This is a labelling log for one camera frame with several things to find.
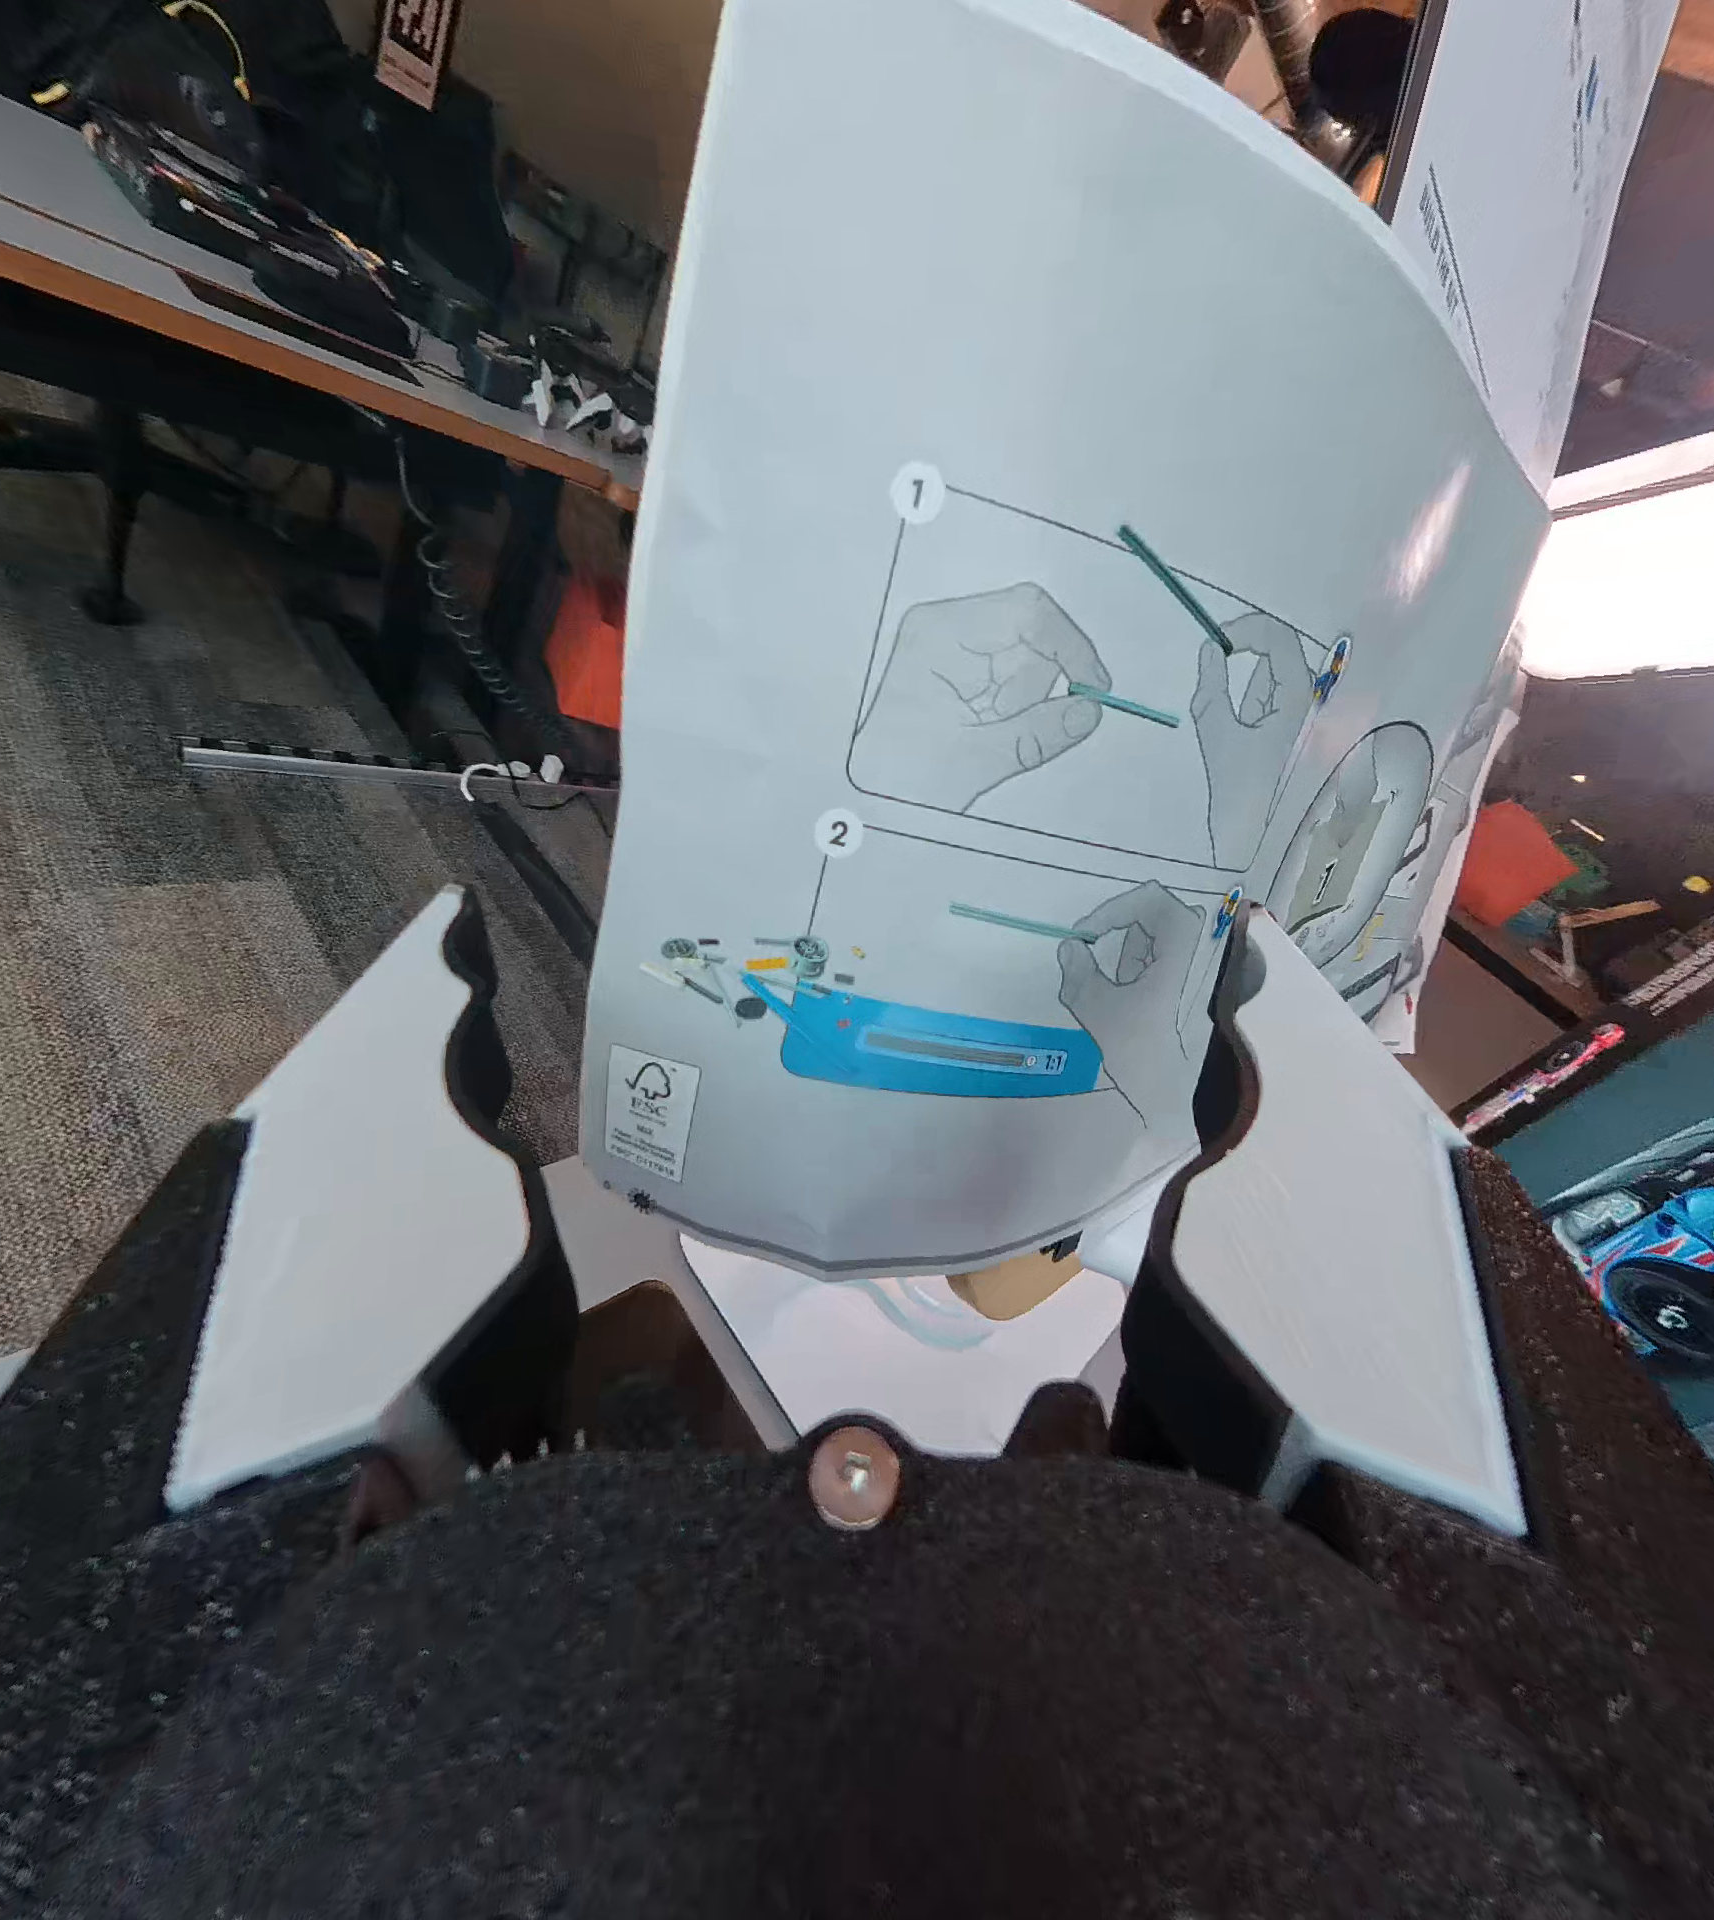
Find grey power strip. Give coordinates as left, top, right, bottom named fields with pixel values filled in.
left=177, top=732, right=622, bottom=794

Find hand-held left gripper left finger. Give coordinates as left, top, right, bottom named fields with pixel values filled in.
left=164, top=882, right=582, bottom=1514

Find pile of black gear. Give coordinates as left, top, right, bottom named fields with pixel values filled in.
left=76, top=0, right=517, bottom=363

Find grey instruction booklet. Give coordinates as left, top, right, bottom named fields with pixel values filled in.
left=577, top=0, right=1555, bottom=1283

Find black coiled cable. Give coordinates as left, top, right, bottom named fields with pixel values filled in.
left=403, top=450, right=565, bottom=715

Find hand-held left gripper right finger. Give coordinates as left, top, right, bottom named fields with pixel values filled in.
left=1107, top=904, right=1534, bottom=1540

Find black printed toy car box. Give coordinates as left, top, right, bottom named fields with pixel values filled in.
left=1453, top=896, right=1714, bottom=1550

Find small white plastic parts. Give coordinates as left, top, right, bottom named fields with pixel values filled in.
left=517, top=351, right=652, bottom=457

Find bright white panel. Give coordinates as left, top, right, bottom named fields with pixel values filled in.
left=1521, top=402, right=1714, bottom=682

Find yellow cable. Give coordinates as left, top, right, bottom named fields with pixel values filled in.
left=27, top=0, right=256, bottom=110

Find orange object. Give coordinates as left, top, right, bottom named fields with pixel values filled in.
left=543, top=576, right=631, bottom=735
left=1453, top=798, right=1584, bottom=923

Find white printed paper sheet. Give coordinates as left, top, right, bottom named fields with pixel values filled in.
left=1377, top=0, right=1688, bottom=487

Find black and white marker tag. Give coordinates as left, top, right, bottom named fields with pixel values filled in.
left=372, top=0, right=457, bottom=113

